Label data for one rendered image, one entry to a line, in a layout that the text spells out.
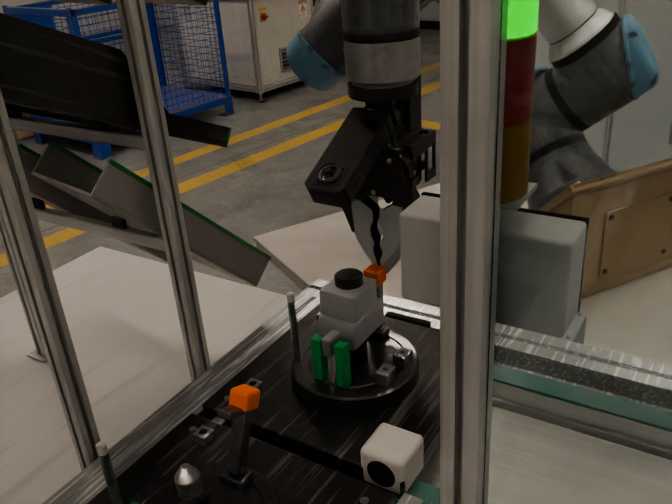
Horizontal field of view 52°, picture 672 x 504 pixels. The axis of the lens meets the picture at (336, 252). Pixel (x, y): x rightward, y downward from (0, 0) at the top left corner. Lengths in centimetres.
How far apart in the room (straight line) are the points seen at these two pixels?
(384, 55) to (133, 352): 62
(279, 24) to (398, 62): 545
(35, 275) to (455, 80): 42
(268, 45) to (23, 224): 544
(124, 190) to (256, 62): 518
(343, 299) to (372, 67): 23
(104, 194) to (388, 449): 38
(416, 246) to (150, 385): 59
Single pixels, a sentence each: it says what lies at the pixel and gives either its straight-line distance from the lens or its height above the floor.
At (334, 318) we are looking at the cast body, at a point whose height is 106.
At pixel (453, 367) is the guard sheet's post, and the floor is 115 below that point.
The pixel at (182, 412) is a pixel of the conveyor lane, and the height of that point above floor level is 96.
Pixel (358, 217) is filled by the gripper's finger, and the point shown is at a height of 113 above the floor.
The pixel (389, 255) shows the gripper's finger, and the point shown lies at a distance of 75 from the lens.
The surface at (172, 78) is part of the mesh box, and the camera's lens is 531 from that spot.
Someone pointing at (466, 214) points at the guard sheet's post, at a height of 126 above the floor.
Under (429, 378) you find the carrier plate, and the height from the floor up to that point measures 97.
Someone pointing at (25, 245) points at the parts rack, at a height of 119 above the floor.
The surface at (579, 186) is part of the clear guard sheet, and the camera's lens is 41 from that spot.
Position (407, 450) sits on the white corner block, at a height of 99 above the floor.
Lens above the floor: 143
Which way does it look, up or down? 26 degrees down
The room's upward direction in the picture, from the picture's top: 4 degrees counter-clockwise
